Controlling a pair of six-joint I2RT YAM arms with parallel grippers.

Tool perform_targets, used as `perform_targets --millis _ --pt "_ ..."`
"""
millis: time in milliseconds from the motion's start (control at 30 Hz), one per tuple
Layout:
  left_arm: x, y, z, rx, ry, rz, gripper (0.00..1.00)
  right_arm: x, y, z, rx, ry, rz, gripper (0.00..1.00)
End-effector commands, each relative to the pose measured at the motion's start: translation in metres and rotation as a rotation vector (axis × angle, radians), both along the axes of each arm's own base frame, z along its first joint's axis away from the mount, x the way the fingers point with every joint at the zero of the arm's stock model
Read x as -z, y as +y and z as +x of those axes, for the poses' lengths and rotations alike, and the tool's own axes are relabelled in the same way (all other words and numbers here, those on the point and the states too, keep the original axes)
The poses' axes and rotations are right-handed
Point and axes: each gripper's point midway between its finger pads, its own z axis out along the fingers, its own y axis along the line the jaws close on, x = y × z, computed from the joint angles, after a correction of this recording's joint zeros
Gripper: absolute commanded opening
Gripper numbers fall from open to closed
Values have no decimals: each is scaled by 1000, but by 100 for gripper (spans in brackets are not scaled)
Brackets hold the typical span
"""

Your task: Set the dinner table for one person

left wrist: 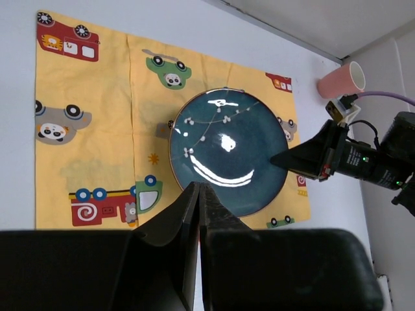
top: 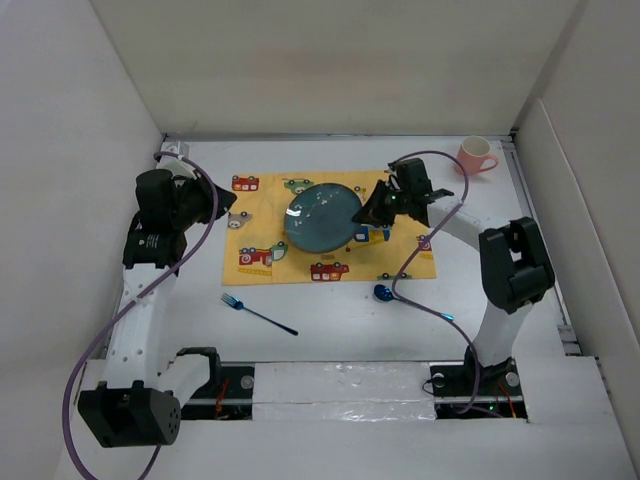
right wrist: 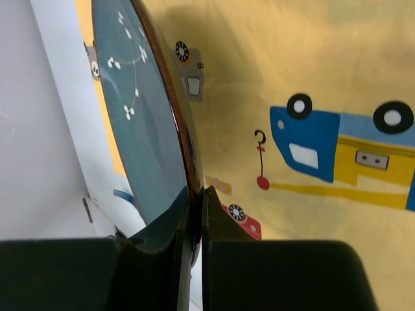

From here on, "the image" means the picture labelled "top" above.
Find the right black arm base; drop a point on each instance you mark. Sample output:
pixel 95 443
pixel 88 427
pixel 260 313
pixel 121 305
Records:
pixel 462 389

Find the white foam front block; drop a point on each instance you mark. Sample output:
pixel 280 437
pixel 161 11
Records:
pixel 342 391

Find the yellow cartoon vehicle cloth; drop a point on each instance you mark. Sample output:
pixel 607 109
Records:
pixel 258 251

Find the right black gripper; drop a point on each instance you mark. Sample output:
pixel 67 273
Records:
pixel 371 213

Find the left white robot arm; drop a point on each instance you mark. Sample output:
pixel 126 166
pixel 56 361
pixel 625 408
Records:
pixel 139 399

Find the teal ceramic plate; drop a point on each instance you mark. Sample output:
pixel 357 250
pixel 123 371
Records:
pixel 320 219

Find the blue metal spoon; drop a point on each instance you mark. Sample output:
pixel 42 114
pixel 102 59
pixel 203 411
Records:
pixel 385 294

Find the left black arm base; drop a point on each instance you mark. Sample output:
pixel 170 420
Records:
pixel 229 400

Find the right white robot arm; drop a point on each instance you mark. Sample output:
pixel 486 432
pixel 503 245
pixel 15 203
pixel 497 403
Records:
pixel 516 271

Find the pink ceramic mug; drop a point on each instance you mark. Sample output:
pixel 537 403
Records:
pixel 475 155

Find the blue metal fork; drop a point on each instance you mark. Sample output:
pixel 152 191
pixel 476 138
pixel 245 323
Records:
pixel 238 305

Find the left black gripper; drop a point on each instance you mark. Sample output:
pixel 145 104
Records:
pixel 200 185

